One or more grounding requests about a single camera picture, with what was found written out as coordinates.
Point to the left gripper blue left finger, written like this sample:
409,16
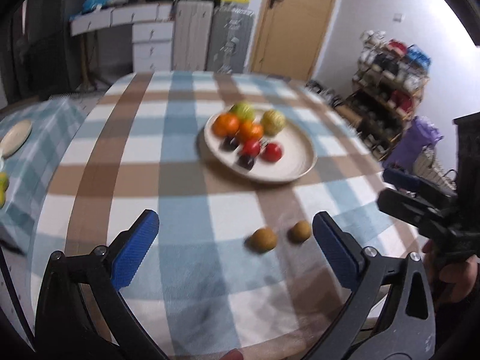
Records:
130,247

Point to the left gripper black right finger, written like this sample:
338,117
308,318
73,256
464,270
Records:
340,249

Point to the red tomato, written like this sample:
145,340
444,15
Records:
251,147
272,152

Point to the yellow bumpy guava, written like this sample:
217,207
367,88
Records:
273,121

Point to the orange tangerine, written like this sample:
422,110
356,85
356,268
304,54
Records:
250,130
226,125

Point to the green-yellow guava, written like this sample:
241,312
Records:
243,110

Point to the person's right hand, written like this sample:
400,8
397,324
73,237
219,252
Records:
452,283

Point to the person's left hand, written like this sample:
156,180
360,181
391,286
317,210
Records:
233,354

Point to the wicker basket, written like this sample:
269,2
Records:
428,167

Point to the purple bag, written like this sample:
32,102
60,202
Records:
421,133

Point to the plaid tablecloth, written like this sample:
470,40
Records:
201,289

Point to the cream round plate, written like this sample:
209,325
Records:
299,155

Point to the small yellow lime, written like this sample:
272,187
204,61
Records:
4,181

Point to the teal checked side cloth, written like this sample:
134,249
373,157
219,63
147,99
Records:
31,167

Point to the wooden shoe rack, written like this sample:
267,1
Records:
387,87

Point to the dark cabinet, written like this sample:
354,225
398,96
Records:
39,55

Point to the white drawer desk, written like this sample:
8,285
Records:
137,37

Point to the beige suitcase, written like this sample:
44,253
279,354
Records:
192,27

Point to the silver suitcase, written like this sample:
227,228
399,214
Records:
230,36

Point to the wooden door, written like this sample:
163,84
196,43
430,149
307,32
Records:
289,36

